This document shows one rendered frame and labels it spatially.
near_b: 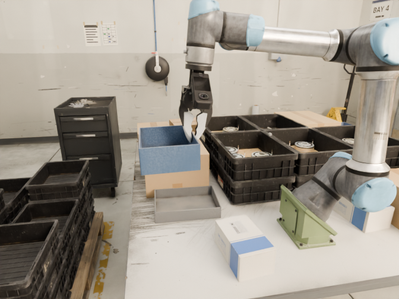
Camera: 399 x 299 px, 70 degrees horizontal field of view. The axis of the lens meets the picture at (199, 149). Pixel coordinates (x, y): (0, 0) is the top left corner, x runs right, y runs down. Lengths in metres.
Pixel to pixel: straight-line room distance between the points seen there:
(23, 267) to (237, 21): 1.26
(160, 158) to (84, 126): 2.01
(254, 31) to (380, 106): 0.40
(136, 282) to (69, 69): 4.03
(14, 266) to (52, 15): 3.77
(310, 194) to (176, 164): 0.53
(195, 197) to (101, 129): 1.50
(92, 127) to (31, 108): 2.37
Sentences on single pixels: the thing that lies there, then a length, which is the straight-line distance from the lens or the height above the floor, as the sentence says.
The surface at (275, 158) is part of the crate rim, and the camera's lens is 1.24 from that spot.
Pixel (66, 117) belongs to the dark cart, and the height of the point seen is 0.82.
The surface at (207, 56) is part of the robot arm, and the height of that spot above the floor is 1.34.
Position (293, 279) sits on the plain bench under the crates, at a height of 0.70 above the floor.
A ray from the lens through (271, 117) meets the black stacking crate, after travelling 2.07.
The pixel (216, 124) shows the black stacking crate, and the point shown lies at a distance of 1.94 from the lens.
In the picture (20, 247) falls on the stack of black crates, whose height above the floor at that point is 0.49.
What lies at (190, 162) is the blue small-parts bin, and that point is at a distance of 0.71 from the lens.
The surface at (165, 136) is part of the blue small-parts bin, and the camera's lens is 0.88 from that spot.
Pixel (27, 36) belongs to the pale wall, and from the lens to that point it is 4.83.
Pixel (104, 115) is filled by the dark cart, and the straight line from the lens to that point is 2.62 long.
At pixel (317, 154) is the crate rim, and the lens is 1.34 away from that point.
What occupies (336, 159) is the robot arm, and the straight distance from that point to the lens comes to 1.09.
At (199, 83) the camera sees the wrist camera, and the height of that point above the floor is 1.27.
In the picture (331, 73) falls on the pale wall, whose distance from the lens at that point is 5.58.
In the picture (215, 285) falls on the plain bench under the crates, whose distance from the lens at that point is 0.92.
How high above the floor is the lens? 1.35
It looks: 19 degrees down
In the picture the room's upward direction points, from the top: straight up
